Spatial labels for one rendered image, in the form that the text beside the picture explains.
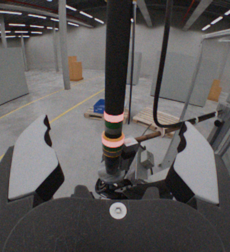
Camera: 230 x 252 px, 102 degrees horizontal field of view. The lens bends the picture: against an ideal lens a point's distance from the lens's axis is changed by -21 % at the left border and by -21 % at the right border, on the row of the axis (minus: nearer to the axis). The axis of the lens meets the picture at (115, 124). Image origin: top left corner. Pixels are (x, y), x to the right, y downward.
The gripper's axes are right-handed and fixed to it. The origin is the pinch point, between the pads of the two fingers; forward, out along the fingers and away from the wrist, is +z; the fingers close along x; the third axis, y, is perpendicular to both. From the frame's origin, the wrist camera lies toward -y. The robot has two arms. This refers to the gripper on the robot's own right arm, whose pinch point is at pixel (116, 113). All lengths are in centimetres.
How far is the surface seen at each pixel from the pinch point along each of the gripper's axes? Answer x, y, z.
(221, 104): 51, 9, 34
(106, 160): -1.2, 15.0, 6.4
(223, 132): 64, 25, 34
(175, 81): 264, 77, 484
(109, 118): -0.8, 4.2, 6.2
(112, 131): -0.3, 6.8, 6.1
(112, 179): 0.2, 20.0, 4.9
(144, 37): 253, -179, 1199
